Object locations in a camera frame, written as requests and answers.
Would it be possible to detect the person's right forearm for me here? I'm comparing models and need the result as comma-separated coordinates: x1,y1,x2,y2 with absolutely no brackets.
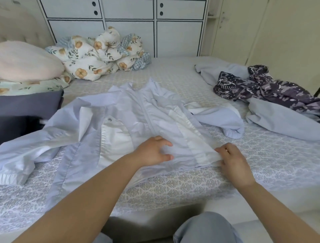
237,181,320,243

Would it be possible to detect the beige tufted headboard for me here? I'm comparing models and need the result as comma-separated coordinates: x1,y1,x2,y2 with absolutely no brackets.
0,0,56,50

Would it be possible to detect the bed with grey patterned sheet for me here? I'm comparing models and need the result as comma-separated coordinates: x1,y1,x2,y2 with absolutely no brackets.
0,56,320,241

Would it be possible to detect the floral pillow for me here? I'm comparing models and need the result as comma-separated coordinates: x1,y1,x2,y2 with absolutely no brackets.
0,72,73,97

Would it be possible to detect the pink plush pillow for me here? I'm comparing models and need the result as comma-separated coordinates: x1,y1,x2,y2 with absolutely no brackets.
0,40,66,83

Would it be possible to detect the floral bunched quilt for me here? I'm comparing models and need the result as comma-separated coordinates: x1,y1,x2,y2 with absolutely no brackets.
120,34,152,71

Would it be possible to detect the grey printed t-shirt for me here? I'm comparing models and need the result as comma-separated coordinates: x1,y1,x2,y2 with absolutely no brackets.
0,89,65,119

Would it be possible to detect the white wardrobe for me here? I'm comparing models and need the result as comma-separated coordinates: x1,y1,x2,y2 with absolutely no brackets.
37,0,210,58

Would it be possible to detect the dark purple patterned garment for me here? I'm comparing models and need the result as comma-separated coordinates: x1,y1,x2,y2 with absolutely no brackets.
213,64,320,123

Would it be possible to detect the person's left forearm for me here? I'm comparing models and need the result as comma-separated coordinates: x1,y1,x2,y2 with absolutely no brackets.
12,154,143,243

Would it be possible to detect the person's left hand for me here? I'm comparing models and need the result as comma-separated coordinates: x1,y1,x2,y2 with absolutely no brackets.
131,136,175,168

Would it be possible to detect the light lavender sunscreen jacket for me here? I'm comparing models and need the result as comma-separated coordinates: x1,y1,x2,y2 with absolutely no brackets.
0,78,246,211

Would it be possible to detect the person's right hand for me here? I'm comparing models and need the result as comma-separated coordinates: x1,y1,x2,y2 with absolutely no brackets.
215,143,257,190

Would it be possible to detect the white door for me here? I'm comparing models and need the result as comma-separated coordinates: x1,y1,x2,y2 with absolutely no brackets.
202,0,320,93

